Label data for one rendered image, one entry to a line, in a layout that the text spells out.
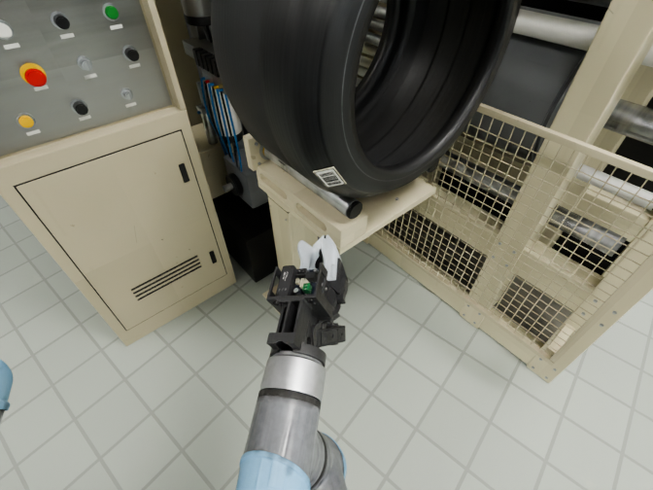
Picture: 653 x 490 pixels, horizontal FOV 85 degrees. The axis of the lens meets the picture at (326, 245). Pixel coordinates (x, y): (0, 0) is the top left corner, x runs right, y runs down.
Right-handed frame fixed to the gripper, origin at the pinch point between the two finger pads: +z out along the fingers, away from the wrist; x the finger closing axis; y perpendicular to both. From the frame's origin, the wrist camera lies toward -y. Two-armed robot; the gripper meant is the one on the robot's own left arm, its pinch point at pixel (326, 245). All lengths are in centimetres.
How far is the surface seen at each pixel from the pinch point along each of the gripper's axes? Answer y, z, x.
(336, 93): 17.3, 13.7, -6.1
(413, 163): -10.2, 28.3, -12.1
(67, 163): 9, 32, 81
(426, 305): -114, 49, 0
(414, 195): -29.7, 38.1, -8.9
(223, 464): -80, -28, 65
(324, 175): 3.7, 12.9, 1.1
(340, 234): -16.1, 15.6, 5.2
